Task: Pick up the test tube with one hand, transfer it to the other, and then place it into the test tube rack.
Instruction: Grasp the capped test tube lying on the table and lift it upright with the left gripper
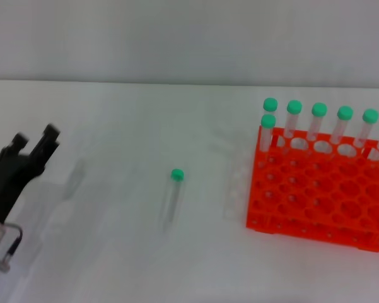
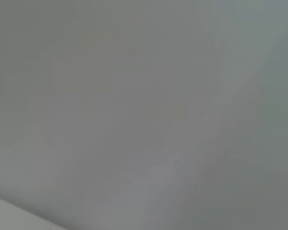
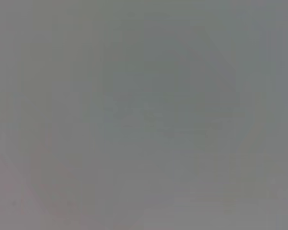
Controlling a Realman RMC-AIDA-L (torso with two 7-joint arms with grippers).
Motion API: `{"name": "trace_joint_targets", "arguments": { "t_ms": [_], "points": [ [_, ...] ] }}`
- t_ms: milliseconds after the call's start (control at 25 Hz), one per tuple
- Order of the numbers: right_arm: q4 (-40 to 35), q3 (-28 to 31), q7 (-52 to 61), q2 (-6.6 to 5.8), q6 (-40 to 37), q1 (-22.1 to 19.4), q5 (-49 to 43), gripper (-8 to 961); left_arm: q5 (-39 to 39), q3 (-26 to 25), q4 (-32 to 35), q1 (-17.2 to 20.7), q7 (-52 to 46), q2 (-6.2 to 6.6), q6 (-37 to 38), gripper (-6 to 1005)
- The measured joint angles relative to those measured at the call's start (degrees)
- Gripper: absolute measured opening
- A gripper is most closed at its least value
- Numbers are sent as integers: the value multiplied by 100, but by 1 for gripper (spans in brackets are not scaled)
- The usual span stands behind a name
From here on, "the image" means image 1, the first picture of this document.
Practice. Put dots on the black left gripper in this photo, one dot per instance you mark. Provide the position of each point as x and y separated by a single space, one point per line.
9 176

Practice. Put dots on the orange test tube rack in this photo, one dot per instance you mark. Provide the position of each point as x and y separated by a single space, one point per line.
315 195

